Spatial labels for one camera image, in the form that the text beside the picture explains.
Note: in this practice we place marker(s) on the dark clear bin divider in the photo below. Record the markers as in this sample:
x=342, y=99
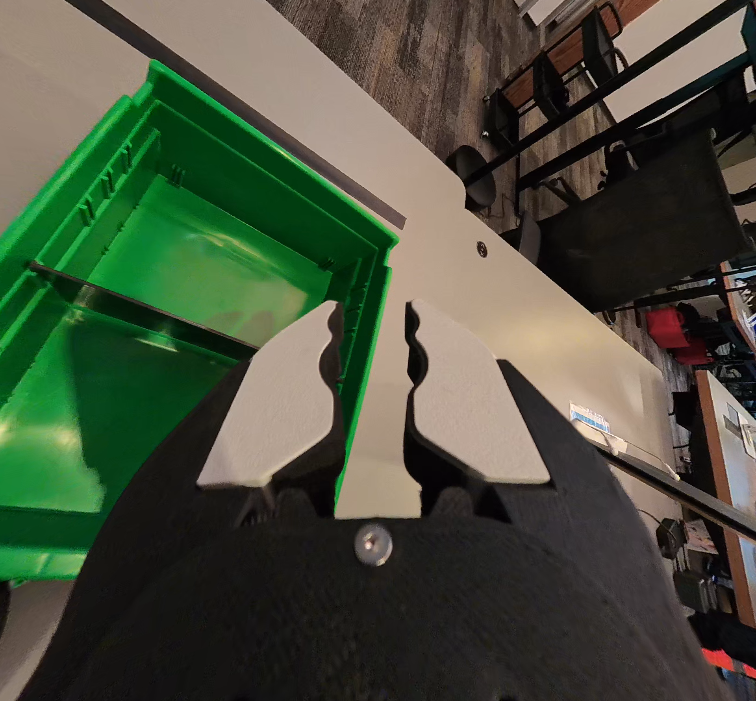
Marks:
x=118, y=305

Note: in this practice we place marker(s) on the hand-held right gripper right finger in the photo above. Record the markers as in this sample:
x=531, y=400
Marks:
x=478, y=411

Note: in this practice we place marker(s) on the blue white card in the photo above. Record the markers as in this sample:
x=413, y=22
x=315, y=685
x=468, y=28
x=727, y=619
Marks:
x=587, y=414

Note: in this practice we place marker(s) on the green plastic bin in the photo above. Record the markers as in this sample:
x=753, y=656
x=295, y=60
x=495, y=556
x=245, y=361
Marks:
x=177, y=252

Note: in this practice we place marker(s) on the background work table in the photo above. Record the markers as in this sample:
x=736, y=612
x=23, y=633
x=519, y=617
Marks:
x=717, y=465

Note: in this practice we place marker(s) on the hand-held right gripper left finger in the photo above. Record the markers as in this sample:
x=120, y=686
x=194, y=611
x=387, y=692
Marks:
x=271, y=411

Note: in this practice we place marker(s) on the metal table grommet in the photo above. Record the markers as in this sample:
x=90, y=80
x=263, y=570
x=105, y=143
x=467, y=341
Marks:
x=482, y=249

